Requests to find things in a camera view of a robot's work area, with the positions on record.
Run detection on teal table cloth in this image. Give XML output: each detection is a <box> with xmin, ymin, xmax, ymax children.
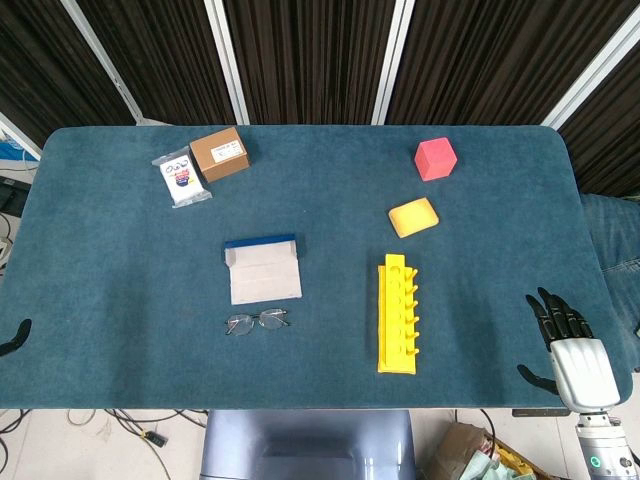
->
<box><xmin>0</xmin><ymin>124</ymin><xmax>635</xmax><ymax>411</ymax></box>

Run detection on grey glasses case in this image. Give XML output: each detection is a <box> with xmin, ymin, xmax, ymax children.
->
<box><xmin>223</xmin><ymin>233</ymin><xmax>305</xmax><ymax>306</ymax></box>

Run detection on yellow sponge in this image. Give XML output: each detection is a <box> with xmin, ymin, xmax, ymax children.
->
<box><xmin>388</xmin><ymin>196</ymin><xmax>441</xmax><ymax>239</ymax></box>

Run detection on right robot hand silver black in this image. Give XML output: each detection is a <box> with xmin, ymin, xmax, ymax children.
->
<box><xmin>517</xmin><ymin>287</ymin><xmax>621</xmax><ymax>414</ymax></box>

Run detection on yellow test tube rack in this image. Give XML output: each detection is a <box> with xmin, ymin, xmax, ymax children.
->
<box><xmin>376</xmin><ymin>253</ymin><xmax>419</xmax><ymax>375</ymax></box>

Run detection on brown cardboard box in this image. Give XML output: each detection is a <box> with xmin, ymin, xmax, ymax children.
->
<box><xmin>189</xmin><ymin>126</ymin><xmax>251</xmax><ymax>184</ymax></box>

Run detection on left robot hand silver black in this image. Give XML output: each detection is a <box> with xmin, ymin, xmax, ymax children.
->
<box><xmin>0</xmin><ymin>318</ymin><xmax>33</xmax><ymax>357</ymax></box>

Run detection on white plastic packet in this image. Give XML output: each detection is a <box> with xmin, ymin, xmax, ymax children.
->
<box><xmin>151</xmin><ymin>147</ymin><xmax>213</xmax><ymax>210</ymax></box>

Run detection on red foam cube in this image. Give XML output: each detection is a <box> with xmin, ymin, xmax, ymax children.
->
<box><xmin>413</xmin><ymin>137</ymin><xmax>458</xmax><ymax>182</ymax></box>

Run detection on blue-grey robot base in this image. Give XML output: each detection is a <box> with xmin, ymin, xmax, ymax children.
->
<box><xmin>199</xmin><ymin>409</ymin><xmax>417</xmax><ymax>480</ymax></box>

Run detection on thin-framed eyeglasses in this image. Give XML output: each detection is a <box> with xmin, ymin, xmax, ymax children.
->
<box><xmin>224</xmin><ymin>308</ymin><xmax>291</xmax><ymax>337</ymax></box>

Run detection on black floor cable with plug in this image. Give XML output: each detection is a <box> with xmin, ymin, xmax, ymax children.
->
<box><xmin>104</xmin><ymin>409</ymin><xmax>169</xmax><ymax>449</ymax></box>

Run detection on white aluminium partition post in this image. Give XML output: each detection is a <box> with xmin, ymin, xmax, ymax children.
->
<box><xmin>372</xmin><ymin>0</ymin><xmax>416</xmax><ymax>125</ymax></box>
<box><xmin>0</xmin><ymin>112</ymin><xmax>42</xmax><ymax>161</ymax></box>
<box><xmin>542</xmin><ymin>7</ymin><xmax>640</xmax><ymax>129</ymax></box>
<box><xmin>62</xmin><ymin>0</ymin><xmax>146</xmax><ymax>126</ymax></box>
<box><xmin>204</xmin><ymin>0</ymin><xmax>250</xmax><ymax>125</ymax></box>

